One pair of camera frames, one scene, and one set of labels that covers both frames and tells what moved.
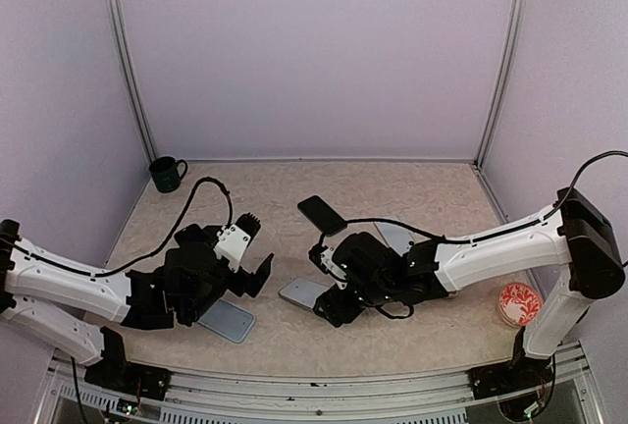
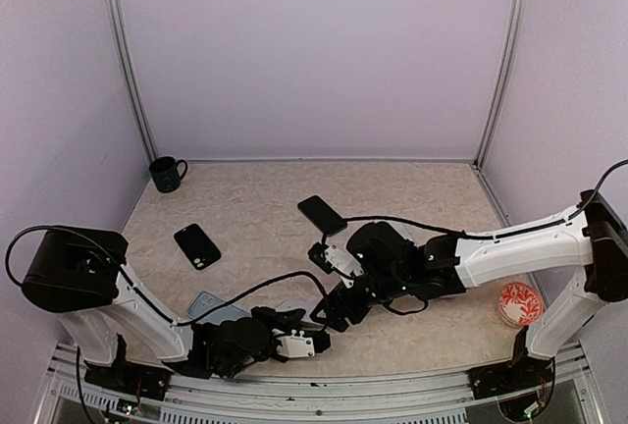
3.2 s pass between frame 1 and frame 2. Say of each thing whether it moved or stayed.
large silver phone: moved
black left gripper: moved
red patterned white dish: stayed
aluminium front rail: stayed
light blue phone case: stayed
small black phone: stayed
